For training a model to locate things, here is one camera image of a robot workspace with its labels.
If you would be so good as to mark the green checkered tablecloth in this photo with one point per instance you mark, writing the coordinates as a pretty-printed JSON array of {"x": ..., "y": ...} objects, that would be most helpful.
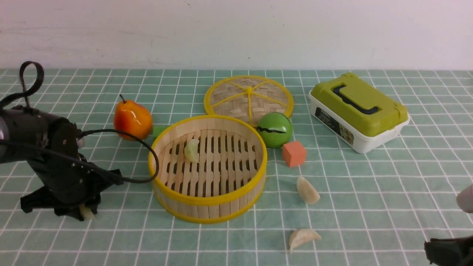
[{"x": 375, "y": 209}]

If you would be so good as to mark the green block behind steamer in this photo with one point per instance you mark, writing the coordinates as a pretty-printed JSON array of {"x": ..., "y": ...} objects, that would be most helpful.
[{"x": 157, "y": 130}]

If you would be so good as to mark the bamboo steamer tray yellow rim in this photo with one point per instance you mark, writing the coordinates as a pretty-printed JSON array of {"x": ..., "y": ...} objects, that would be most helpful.
[{"x": 226, "y": 182}]

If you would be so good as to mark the white dumpling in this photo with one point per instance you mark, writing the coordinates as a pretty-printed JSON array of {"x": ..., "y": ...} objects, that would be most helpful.
[
  {"x": 306, "y": 191},
  {"x": 302, "y": 236}
]

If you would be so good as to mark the green lid white lunch box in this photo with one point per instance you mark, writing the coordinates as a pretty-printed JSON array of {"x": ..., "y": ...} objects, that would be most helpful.
[{"x": 361, "y": 115}]

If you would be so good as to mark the pale green dumpling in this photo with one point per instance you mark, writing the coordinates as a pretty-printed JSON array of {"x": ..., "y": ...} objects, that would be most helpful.
[
  {"x": 88, "y": 213},
  {"x": 191, "y": 151}
]

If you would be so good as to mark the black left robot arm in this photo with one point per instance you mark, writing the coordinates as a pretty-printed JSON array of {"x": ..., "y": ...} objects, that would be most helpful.
[{"x": 49, "y": 144}]

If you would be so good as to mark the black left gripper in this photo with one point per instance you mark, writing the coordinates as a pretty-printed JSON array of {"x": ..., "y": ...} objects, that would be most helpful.
[{"x": 67, "y": 185}]

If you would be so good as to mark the orange foam cube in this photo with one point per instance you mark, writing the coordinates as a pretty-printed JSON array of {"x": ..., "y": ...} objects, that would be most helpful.
[{"x": 294, "y": 154}]

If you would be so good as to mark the red yellow toy pear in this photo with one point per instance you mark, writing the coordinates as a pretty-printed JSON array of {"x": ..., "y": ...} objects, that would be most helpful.
[{"x": 132, "y": 118}]

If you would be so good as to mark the woven bamboo steamer lid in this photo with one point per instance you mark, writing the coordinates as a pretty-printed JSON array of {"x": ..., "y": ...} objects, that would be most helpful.
[{"x": 248, "y": 98}]

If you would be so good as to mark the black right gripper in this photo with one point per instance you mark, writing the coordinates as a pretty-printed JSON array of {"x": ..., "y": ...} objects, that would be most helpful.
[{"x": 450, "y": 252}]

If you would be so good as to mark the green toy watermelon ball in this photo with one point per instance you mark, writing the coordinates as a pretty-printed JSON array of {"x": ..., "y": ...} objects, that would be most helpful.
[{"x": 275, "y": 129}]

